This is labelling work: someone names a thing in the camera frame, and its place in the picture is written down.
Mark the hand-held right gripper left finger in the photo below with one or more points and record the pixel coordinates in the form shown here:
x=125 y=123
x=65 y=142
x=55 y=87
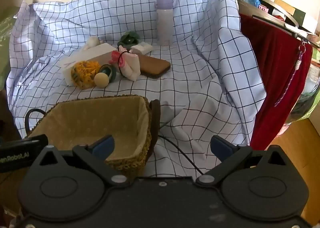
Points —
x=102 y=147

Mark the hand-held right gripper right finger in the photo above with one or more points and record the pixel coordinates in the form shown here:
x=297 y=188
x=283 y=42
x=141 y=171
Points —
x=221 y=148

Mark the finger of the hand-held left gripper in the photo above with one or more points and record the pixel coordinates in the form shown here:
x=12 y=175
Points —
x=37 y=140

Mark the woven basket with fabric lining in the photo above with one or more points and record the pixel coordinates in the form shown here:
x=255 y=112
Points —
x=87 y=123

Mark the beige round ball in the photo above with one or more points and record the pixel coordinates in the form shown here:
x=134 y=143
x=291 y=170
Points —
x=101 y=79

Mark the green tape roll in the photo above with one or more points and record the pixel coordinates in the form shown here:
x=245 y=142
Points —
x=107 y=68

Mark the pink and white towel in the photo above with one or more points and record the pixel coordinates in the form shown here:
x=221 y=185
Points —
x=130 y=67

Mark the white fluffy plush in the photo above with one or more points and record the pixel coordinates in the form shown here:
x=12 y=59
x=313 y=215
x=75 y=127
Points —
x=93 y=41

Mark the blue checked white cloth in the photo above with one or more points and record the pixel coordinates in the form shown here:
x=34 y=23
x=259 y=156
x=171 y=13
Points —
x=195 y=93

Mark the white phone box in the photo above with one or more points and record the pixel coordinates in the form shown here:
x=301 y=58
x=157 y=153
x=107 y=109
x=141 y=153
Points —
x=95 y=54

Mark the brown leather case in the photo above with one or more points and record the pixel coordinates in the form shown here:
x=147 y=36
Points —
x=152 y=66

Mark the dark red velvet cloth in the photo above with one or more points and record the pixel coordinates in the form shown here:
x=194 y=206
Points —
x=272 y=67

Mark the green printed cushion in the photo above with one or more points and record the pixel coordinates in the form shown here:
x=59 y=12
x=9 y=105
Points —
x=6 y=42

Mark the purple lidded water bottle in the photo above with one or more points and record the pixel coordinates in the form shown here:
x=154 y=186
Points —
x=164 y=25

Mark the blue ball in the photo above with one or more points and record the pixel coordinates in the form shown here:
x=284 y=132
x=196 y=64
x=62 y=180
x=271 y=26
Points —
x=252 y=2

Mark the green box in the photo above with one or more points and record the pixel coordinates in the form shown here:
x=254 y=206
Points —
x=300 y=14

